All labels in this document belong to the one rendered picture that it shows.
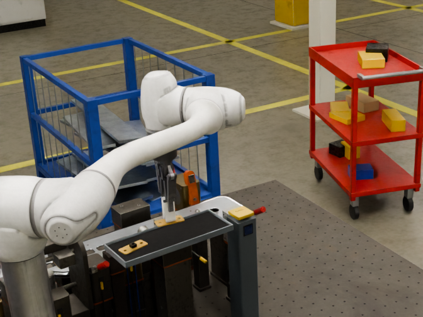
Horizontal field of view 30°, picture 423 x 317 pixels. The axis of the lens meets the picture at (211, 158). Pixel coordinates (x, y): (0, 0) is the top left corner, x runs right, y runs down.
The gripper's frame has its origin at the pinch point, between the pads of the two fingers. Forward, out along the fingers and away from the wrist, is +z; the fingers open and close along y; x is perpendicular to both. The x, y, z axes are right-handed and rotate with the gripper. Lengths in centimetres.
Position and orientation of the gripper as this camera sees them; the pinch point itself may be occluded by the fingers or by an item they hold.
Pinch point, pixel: (168, 209)
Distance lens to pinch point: 231.2
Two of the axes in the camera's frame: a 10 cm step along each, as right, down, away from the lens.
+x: -9.2, 1.9, -3.3
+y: -3.8, -3.4, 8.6
